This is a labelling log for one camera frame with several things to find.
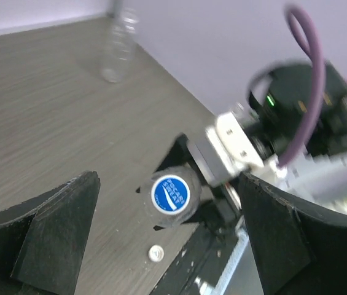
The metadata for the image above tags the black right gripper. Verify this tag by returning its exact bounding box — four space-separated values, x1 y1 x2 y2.
157 118 284 234

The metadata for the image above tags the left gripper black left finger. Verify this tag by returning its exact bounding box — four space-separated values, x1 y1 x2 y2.
0 171 101 294

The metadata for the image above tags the blue and white bottle cap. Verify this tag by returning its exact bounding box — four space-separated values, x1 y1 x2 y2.
150 174 191 216

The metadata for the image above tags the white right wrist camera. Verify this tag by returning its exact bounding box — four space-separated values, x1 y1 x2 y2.
205 112 287 187

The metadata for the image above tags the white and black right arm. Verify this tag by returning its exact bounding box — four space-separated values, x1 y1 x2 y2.
160 58 347 221

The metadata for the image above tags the white bottle cap, upturned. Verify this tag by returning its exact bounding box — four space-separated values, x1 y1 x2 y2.
148 245 165 263

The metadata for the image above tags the white slotted cable duct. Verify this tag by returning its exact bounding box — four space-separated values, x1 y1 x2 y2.
211 229 249 295

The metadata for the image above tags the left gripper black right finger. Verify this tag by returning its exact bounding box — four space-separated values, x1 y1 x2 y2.
237 173 347 294

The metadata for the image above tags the clear plastic bottle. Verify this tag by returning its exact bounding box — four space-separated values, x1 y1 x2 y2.
139 166 202 228
101 8 139 83

